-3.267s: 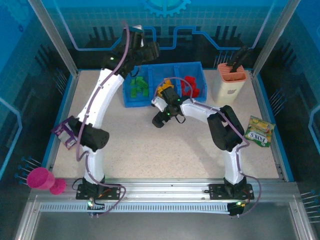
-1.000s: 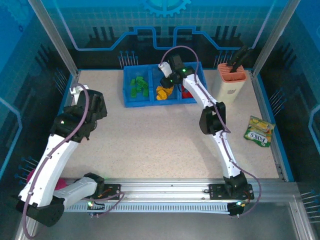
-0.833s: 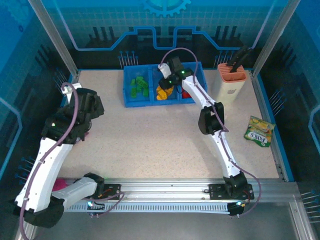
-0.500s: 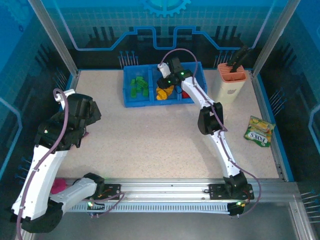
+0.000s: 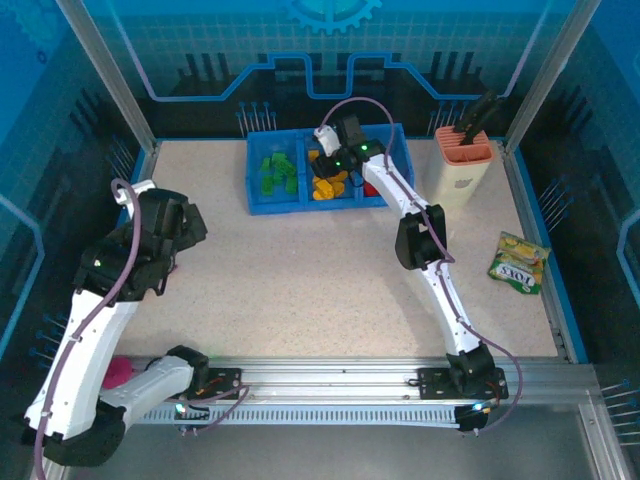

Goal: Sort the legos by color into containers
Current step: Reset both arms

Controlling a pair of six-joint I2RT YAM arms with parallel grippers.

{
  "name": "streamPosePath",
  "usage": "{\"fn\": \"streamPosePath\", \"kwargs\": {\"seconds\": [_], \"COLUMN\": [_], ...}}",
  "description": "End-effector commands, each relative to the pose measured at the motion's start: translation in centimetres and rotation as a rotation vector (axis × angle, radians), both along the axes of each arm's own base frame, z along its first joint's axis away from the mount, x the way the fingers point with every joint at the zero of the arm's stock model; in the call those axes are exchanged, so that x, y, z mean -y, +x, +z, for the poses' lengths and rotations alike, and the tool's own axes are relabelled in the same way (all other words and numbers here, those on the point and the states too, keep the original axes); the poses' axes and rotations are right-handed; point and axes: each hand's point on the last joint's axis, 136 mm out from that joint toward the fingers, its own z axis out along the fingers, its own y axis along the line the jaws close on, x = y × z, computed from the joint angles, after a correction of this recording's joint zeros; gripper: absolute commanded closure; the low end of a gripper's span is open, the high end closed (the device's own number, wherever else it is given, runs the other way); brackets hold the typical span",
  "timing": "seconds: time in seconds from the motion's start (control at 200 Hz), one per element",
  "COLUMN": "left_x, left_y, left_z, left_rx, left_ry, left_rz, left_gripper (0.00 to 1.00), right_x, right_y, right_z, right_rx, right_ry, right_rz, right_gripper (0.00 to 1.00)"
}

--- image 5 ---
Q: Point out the red lego brick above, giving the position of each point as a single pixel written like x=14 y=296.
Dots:
x=371 y=189

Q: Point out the small yellow lego brick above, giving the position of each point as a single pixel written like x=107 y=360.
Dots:
x=313 y=156

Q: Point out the green lego brick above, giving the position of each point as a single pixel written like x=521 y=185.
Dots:
x=278 y=176
x=268 y=184
x=265 y=164
x=282 y=162
x=290 y=185

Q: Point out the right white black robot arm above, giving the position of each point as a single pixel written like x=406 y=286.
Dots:
x=450 y=310

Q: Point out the blue three-compartment bin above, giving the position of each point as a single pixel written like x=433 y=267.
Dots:
x=280 y=207

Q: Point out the cream knife block salmon top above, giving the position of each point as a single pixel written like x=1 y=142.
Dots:
x=455 y=180

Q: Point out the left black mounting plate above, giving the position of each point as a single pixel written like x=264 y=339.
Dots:
x=227 y=382

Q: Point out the black mounting plate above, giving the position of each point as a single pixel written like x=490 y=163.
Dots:
x=227 y=382
x=432 y=382

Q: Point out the small magenta foam ball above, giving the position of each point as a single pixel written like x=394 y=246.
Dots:
x=119 y=372

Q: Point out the left base electronics box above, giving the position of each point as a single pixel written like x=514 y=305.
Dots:
x=190 y=412

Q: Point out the base electronics box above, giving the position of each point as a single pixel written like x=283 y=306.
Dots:
x=472 y=415
x=190 y=412

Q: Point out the yellow green candy bag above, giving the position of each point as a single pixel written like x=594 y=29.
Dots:
x=520 y=260

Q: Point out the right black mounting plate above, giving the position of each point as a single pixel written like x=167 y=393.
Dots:
x=432 y=382

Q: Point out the right base electronics box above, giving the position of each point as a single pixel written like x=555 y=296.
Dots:
x=472 y=415

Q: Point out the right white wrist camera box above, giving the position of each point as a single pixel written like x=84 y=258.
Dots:
x=326 y=137

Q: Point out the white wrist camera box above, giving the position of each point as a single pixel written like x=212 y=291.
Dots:
x=135 y=189
x=326 y=137

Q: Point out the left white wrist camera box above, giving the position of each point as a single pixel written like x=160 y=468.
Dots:
x=135 y=189

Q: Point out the left aluminium frame post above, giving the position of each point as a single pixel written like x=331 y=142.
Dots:
x=115 y=85

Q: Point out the aluminium frame post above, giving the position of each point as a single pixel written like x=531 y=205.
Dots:
x=115 y=85
x=545 y=75

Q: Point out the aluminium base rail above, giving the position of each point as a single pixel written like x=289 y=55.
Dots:
x=325 y=380

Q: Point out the right aluminium frame post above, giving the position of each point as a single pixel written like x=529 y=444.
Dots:
x=545 y=75

